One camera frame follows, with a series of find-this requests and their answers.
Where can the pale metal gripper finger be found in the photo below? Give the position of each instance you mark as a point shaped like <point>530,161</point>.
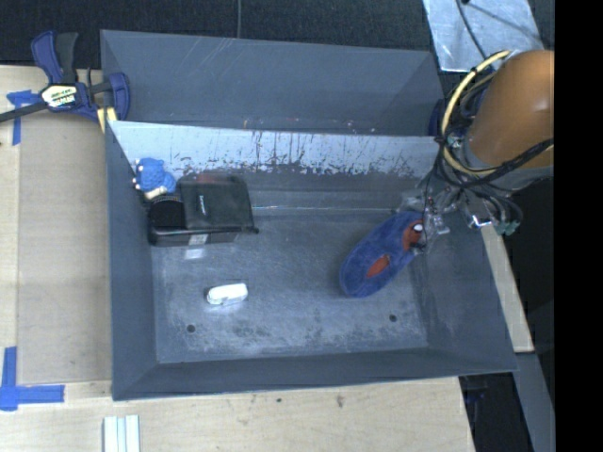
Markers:
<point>437,231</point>
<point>417,204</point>

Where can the blue slipper with red print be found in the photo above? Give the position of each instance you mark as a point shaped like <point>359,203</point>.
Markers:
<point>372,264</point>

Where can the grey metal bin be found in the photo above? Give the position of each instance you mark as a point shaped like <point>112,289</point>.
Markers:
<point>292,327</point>

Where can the black soft case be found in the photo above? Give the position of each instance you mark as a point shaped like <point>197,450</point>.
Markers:
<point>219,203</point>

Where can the small white oblong object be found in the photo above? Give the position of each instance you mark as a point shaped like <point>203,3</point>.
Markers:
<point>227,294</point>

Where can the black flat box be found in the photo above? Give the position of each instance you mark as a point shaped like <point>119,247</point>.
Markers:
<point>198,238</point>

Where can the black round object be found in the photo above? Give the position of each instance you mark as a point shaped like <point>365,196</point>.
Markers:
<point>166,214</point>

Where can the blue toy animal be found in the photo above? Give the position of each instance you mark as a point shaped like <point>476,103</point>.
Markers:
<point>153,177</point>

